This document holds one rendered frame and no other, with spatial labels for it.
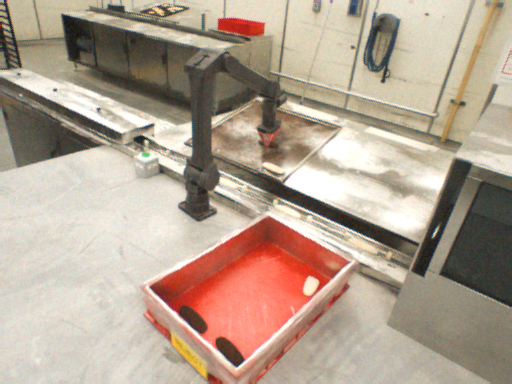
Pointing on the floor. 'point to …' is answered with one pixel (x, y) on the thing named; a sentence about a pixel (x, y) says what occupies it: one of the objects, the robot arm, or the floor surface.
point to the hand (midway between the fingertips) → (268, 142)
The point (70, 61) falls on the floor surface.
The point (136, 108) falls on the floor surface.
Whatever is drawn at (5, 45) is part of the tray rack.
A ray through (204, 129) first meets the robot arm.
